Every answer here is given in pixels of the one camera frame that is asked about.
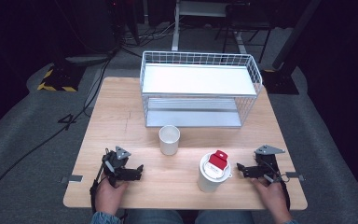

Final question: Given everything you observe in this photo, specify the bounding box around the white cup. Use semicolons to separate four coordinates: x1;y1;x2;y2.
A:
158;124;181;157

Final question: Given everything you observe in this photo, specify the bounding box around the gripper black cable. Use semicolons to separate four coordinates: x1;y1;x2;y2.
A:
260;154;291;211
89;161;107;217

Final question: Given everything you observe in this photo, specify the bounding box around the black metal chair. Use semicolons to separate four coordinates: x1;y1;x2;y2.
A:
213;2;277;64

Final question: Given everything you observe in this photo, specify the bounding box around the grey tape piece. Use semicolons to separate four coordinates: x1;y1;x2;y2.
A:
284;171;306;182
60;175;84;184

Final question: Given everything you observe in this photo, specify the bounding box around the black yellow striped stand base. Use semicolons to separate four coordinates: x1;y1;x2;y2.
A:
36;62;88;93

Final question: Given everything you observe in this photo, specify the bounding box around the long black floor cable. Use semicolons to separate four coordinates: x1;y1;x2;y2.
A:
0;52;115;224

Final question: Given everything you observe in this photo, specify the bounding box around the black stand with base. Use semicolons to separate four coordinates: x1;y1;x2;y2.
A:
260;0;323;95

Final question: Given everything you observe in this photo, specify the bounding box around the bundle of floor cables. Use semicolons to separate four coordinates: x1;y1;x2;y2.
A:
117;20;176;50

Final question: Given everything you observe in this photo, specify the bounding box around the person's right leg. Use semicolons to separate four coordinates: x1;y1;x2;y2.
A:
194;210;256;224

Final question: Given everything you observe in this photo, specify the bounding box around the person's left hand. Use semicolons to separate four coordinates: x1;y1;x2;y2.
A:
94;176;131;217

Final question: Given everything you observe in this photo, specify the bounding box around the person's leg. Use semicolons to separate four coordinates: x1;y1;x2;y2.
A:
124;208;185;224
194;210;256;224

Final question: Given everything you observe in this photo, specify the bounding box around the white wire shelf rack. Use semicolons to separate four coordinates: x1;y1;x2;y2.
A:
139;50;264;129

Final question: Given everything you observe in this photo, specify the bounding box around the person's right hand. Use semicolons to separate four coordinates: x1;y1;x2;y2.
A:
250;176;294;224

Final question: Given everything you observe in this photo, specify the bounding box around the white desk frame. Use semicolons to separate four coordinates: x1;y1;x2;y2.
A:
171;0;250;54

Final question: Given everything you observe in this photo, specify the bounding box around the white tumbler with red lid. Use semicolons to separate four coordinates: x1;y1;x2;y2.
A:
196;149;233;193

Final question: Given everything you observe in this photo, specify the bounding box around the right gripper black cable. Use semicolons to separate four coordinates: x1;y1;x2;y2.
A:
260;154;291;211

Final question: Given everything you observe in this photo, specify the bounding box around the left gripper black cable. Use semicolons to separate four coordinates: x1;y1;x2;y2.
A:
89;161;107;217

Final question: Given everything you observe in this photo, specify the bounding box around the person's left leg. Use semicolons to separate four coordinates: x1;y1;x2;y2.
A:
124;208;185;224

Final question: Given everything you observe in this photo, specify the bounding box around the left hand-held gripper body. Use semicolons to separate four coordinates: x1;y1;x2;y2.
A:
101;146;138;189

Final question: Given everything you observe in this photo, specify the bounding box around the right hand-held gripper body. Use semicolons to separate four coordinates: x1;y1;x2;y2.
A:
254;144;289;185

